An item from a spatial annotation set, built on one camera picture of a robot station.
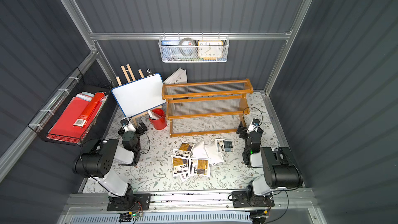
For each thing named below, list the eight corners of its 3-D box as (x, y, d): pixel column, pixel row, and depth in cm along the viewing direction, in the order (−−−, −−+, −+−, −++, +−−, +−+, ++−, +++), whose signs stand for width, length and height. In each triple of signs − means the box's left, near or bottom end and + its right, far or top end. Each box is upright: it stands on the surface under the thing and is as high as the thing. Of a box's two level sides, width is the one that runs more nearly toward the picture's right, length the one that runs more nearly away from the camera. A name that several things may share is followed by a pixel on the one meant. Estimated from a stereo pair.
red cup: (152, 129, 102) (148, 121, 94) (156, 116, 109) (152, 107, 101) (166, 129, 102) (162, 121, 94) (168, 116, 109) (165, 107, 101)
